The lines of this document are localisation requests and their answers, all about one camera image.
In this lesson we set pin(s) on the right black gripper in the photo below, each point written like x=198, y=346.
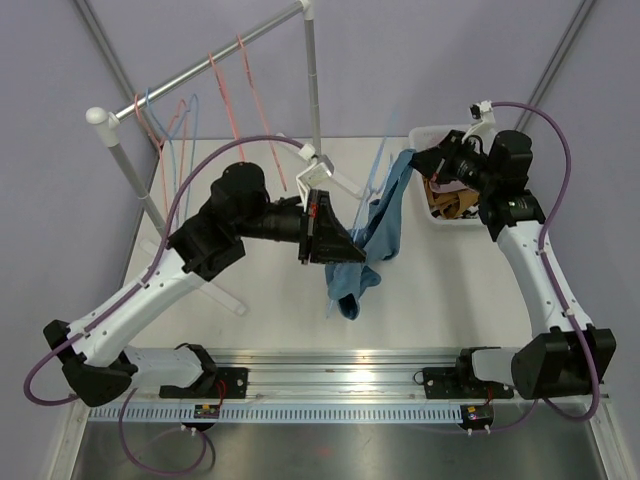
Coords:
x=445, y=156

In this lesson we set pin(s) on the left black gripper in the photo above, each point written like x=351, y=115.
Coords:
x=307, y=226

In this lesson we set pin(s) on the teal blue tank top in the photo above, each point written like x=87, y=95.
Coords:
x=380, y=238

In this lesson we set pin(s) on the mustard tank top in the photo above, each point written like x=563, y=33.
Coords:
x=459, y=200

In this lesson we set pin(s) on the blue hanger of teal top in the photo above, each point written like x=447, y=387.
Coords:
x=375, y=175

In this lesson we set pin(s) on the pink hanger of mauve top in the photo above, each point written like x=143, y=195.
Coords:
x=260, y=109

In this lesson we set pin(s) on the mauve pink tank top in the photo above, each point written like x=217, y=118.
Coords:
x=447, y=187

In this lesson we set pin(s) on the black white striped tank top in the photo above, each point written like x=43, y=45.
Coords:
x=458, y=215

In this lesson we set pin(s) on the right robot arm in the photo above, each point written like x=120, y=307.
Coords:
x=567, y=355

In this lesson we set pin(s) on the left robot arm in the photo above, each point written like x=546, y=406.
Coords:
x=97, y=358

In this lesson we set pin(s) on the white plastic basket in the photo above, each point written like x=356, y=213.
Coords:
x=421, y=138

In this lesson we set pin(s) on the metal clothes rack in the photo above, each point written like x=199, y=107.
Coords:
x=106, y=123

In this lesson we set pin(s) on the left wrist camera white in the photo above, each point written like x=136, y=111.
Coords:
x=319, y=168

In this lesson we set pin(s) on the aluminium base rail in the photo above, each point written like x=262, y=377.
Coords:
x=335, y=376

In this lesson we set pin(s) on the white slotted cable duct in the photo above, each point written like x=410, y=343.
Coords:
x=280, y=413

